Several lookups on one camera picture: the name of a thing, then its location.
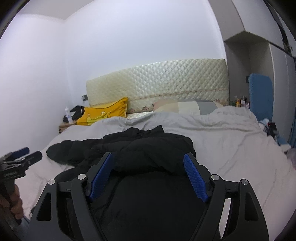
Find black puffer jacket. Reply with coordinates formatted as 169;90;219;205
46;126;205;240

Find person's left hand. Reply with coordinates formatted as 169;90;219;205
0;184;23;220

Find blue jeans leg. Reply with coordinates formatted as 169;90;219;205
14;216;30;241

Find wooden nightstand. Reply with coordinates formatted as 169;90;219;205
58;120;77;133

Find white spray bottle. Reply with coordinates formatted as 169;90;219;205
65;107;73;123

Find grey white duvet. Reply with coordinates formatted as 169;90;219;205
14;105;296;241

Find black bag on nightstand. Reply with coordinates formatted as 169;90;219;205
70;105;85;121

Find yellow pillow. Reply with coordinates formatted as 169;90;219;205
76;97;128;126

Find black device on bedside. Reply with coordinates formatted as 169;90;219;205
266;122;279;139

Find small bottles on shelf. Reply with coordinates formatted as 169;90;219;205
229;96;249;108

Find patchwork pastel pillow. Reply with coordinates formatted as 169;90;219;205
153;99;223;115

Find cream quilted headboard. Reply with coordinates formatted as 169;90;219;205
86;59;229;113

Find grey wardrobe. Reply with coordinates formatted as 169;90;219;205
209;1;295;141

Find wall power socket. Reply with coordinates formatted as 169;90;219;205
81;94;88;101

